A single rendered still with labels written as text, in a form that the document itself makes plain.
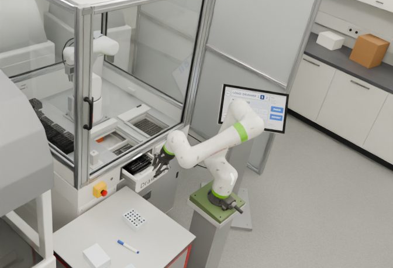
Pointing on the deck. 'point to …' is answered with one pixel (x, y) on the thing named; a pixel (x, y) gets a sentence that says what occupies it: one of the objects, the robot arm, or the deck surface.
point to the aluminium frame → (80, 68)
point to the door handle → (89, 114)
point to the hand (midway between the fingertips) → (154, 172)
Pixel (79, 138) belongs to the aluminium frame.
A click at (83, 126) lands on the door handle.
